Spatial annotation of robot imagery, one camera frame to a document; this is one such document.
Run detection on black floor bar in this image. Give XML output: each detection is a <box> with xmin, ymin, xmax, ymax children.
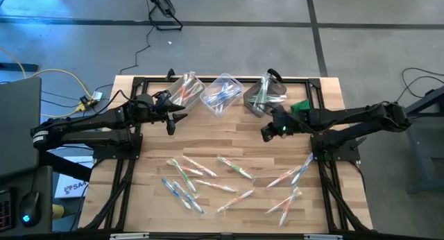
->
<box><xmin>0</xmin><ymin>62</ymin><xmax>39</xmax><ymax>73</ymax></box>

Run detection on white bracket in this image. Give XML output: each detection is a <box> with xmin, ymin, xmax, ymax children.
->
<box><xmin>304</xmin><ymin>234</ymin><xmax>343</xmax><ymax>240</ymax></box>
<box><xmin>110</xmin><ymin>232</ymin><xmax>150</xmax><ymax>240</ymax></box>

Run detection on black computer mouse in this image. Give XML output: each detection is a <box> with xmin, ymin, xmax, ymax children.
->
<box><xmin>19</xmin><ymin>190</ymin><xmax>42</xmax><ymax>229</ymax></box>

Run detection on beige plastic bin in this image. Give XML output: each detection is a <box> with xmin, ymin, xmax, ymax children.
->
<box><xmin>166</xmin><ymin>72</ymin><xmax>206</xmax><ymax>113</ymax></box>

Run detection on black fan cable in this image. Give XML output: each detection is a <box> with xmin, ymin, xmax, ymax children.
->
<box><xmin>119</xmin><ymin>24</ymin><xmax>156</xmax><ymax>76</ymax></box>

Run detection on clear plastic bin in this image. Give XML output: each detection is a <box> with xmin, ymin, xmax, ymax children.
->
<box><xmin>200</xmin><ymin>72</ymin><xmax>245</xmax><ymax>118</ymax></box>

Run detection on grey metal cart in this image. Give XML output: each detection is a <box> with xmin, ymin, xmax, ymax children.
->
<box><xmin>398</xmin><ymin>85</ymin><xmax>444</xmax><ymax>195</ymax></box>

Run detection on black floor cable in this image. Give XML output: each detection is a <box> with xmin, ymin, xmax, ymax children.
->
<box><xmin>390</xmin><ymin>67</ymin><xmax>444</xmax><ymax>112</ymax></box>

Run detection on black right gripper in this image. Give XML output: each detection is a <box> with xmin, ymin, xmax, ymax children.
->
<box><xmin>260</xmin><ymin>104</ymin><xmax>308</xmax><ymax>143</ymax></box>

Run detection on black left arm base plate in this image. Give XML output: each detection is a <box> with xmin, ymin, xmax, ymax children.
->
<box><xmin>92</xmin><ymin>134</ymin><xmax>144</xmax><ymax>161</ymax></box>

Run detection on white cardboard box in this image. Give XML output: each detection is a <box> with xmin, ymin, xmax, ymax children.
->
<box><xmin>53</xmin><ymin>155</ymin><xmax>93</xmax><ymax>199</ymax></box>

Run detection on grey plastic bin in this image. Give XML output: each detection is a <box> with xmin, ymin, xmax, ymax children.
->
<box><xmin>242</xmin><ymin>75</ymin><xmax>288</xmax><ymax>119</ymax></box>

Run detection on green toothbrush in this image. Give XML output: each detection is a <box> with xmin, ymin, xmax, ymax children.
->
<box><xmin>255</xmin><ymin>72</ymin><xmax>271</xmax><ymax>112</ymax></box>
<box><xmin>171</xmin><ymin>159</ymin><xmax>199</xmax><ymax>196</ymax></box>
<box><xmin>216</xmin><ymin>155</ymin><xmax>255</xmax><ymax>181</ymax></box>
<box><xmin>248</xmin><ymin>96</ymin><xmax>287</xmax><ymax>108</ymax></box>
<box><xmin>252</xmin><ymin>78</ymin><xmax>268</xmax><ymax>112</ymax></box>
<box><xmin>250</xmin><ymin>93</ymin><xmax>288</xmax><ymax>105</ymax></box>
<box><xmin>258</xmin><ymin>76</ymin><xmax>273</xmax><ymax>111</ymax></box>

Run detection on black floor fan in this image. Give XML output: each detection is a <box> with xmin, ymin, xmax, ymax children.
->
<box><xmin>141</xmin><ymin>0</ymin><xmax>184</xmax><ymax>32</ymax></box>

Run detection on green cloth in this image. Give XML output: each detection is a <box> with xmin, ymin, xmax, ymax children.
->
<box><xmin>290</xmin><ymin>98</ymin><xmax>312</xmax><ymax>117</ymax></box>

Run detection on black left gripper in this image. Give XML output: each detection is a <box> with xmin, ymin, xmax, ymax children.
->
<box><xmin>130</xmin><ymin>89</ymin><xmax>189</xmax><ymax>136</ymax></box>

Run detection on yellow object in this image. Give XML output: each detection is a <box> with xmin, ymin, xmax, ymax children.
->
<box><xmin>51</xmin><ymin>203</ymin><xmax>67</xmax><ymax>220</ymax></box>

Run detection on power strip with plugs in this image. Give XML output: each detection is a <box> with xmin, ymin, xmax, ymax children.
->
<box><xmin>78</xmin><ymin>91</ymin><xmax>103</xmax><ymax>112</ymax></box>

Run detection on dark desk surface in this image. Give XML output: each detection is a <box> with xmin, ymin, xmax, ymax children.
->
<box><xmin>0</xmin><ymin>165</ymin><xmax>53</xmax><ymax>236</ymax></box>

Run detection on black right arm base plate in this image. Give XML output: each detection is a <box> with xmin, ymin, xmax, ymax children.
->
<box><xmin>310</xmin><ymin>134</ymin><xmax>361</xmax><ymax>162</ymax></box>

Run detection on yellow cable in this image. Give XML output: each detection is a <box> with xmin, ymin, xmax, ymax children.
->
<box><xmin>0</xmin><ymin>47</ymin><xmax>94</xmax><ymax>119</ymax></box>

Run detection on backlit keyboard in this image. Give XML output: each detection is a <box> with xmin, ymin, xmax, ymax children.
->
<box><xmin>0</xmin><ymin>188</ymin><xmax>17</xmax><ymax>234</ymax></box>

